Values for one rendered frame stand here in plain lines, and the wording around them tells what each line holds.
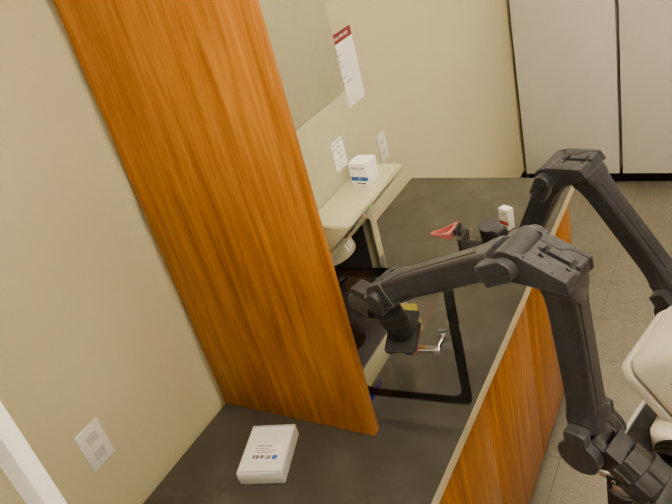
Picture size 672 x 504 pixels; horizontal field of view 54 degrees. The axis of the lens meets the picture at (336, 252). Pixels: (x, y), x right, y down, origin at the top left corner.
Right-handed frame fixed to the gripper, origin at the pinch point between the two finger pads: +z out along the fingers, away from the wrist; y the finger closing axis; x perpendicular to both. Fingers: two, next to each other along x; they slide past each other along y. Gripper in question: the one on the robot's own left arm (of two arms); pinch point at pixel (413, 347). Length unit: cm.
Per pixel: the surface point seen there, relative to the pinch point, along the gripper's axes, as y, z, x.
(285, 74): -39, -51, -21
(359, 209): -23.3, -23.0, -10.2
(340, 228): -16.1, -26.1, -12.0
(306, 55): -48, -48, -19
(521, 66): -271, 169, -23
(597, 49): -269, 162, 23
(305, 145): -32, -36, -21
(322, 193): -28.0, -23.6, -20.5
